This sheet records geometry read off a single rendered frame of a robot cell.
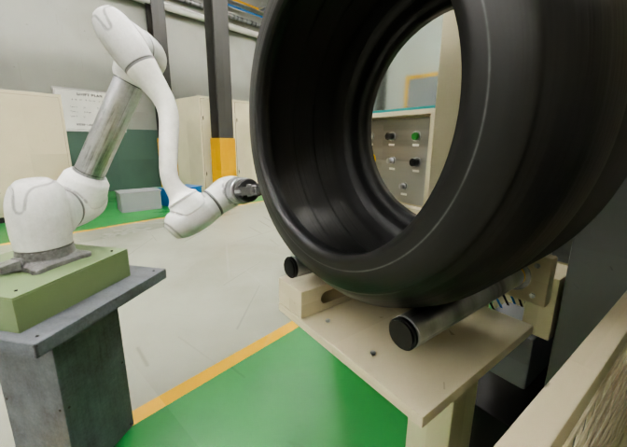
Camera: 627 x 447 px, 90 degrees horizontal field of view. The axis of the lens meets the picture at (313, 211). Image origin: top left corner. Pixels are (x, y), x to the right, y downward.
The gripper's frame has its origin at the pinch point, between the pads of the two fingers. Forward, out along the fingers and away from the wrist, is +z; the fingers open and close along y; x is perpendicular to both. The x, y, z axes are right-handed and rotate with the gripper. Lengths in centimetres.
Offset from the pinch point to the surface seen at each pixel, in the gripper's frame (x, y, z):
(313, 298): 21.7, -7.2, 24.5
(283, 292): 21.5, -10.1, 17.6
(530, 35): -12, -12, 65
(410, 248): 7, -13, 53
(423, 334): 19, -8, 51
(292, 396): 97, 25, -45
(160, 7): -402, 146, -708
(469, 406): 63, 36, 33
